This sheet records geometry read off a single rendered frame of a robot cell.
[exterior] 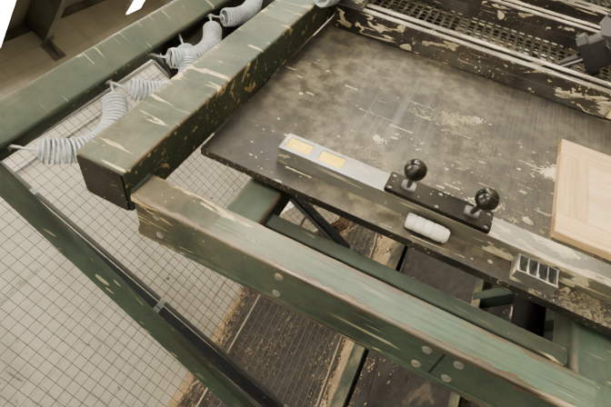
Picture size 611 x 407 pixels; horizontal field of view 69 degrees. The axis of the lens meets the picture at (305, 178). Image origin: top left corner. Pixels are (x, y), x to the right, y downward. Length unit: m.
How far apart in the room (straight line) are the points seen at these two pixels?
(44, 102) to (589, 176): 1.30
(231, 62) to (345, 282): 0.54
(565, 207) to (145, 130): 0.82
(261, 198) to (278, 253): 0.20
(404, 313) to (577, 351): 0.33
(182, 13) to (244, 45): 0.62
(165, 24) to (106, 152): 0.85
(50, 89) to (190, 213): 0.68
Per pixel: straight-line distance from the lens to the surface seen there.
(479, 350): 0.72
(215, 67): 0.98
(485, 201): 0.75
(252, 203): 0.88
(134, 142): 0.81
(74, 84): 1.35
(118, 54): 1.45
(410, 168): 0.74
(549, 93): 1.37
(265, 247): 0.71
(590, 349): 0.93
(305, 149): 0.89
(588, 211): 1.07
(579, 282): 0.92
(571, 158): 1.17
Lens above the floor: 1.81
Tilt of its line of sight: 13 degrees down
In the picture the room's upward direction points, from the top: 44 degrees counter-clockwise
